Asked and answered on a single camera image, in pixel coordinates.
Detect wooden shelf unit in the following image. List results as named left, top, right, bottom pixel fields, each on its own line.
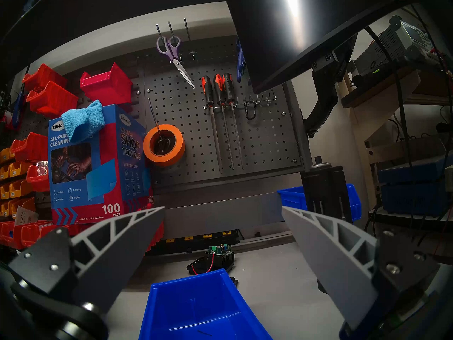
left=342, top=65, right=453, bottom=216

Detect blue plastic storage bin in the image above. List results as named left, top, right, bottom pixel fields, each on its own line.
left=277, top=183, right=362, bottom=223
left=139, top=268, right=273, bottom=340

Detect grey bench instrument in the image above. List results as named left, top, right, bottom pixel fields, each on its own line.
left=354, top=15, right=437, bottom=74

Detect metal tool holder rail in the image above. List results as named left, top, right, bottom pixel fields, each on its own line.
left=203, top=91, right=277, bottom=111

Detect black cylindrical bottle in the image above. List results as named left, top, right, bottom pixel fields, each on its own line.
left=301, top=156, right=354, bottom=225

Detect red plastic wall bin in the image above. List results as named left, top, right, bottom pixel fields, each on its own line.
left=27, top=164, right=50, bottom=193
left=23, top=64, right=68, bottom=92
left=27, top=81, right=78, bottom=118
left=21, top=221, right=53, bottom=248
left=80, top=62, right=133, bottom=106
left=11, top=132, right=48, bottom=163
left=39, top=222, right=84, bottom=239
left=0, top=221, right=25, bottom=250

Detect white paper card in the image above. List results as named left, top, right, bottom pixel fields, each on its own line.
left=14, top=205, right=39, bottom=227

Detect blue microfibre shop towel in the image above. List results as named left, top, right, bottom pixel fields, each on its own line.
left=61, top=100, right=106, bottom=143

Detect blue red towel box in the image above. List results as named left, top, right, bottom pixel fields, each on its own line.
left=48, top=104, right=155, bottom=226

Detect black pegboard hook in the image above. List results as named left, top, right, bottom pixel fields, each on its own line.
left=184, top=18, right=197, bottom=60
left=148, top=98, right=167, bottom=146

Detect orange black screwdriver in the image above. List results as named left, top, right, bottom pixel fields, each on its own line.
left=224, top=73, right=245, bottom=170
left=213, top=74, right=235, bottom=170
left=202, top=75, right=224, bottom=174

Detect black hanging cable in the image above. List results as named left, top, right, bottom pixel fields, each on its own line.
left=365, top=26, right=414, bottom=173

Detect black monitor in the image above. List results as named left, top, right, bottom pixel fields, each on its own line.
left=221, top=0, right=404, bottom=94

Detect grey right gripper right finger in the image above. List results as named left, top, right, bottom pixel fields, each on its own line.
left=282, top=206, right=440, bottom=331

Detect black yellow connector strip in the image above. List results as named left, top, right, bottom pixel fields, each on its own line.
left=147, top=229, right=241, bottom=255

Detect blue spring clamp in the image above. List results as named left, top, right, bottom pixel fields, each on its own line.
left=236, top=38, right=246, bottom=83

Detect orange tape roll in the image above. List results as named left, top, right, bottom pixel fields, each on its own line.
left=143, top=124, right=186, bottom=167

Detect grey perforated pegboard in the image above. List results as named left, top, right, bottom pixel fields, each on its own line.
left=142, top=35, right=305, bottom=187

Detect blue handled hand tool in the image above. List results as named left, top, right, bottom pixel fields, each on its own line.
left=12, top=84, right=25, bottom=128

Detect circuit board with battery holder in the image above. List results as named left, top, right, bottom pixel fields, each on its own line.
left=187, top=244, right=236, bottom=275

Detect purple handled scissors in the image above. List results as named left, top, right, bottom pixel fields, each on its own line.
left=156, top=35, right=195, bottom=89

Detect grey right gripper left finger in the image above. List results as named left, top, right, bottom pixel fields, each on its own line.
left=9, top=206, right=166, bottom=315

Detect blue bench power supply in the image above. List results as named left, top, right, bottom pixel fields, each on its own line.
left=378, top=159, right=452, bottom=216

